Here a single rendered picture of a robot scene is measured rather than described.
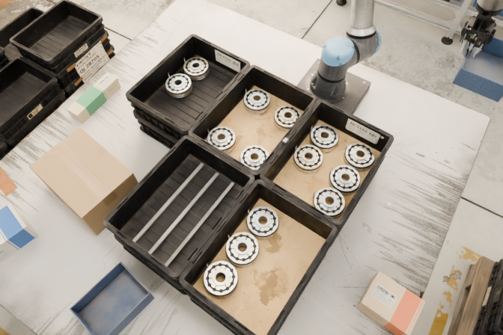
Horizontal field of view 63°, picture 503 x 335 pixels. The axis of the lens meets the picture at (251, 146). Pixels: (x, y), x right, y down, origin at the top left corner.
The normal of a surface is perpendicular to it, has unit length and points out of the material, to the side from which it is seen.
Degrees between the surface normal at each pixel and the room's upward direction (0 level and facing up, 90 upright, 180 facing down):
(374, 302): 0
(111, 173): 0
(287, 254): 0
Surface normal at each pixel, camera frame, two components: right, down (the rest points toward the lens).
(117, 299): 0.00, -0.54
